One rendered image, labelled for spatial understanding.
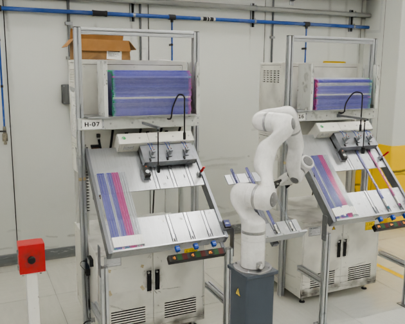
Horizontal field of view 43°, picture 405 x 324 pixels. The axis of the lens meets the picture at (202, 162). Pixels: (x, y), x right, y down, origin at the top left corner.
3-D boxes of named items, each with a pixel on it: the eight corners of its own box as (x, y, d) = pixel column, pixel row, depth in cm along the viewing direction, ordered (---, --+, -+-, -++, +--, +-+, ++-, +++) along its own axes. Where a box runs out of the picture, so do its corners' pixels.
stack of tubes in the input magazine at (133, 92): (191, 114, 322) (192, 70, 317) (112, 116, 301) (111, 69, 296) (184, 112, 333) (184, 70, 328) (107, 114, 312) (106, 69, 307)
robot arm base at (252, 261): (279, 270, 251) (280, 234, 247) (246, 278, 242) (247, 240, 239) (257, 258, 267) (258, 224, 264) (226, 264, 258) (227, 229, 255)
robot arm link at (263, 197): (247, 209, 254) (276, 215, 245) (236, 203, 245) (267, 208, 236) (272, 117, 265) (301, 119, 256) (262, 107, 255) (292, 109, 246)
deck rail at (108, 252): (110, 258, 271) (112, 253, 266) (107, 259, 270) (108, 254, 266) (87, 153, 309) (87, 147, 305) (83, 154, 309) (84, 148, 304)
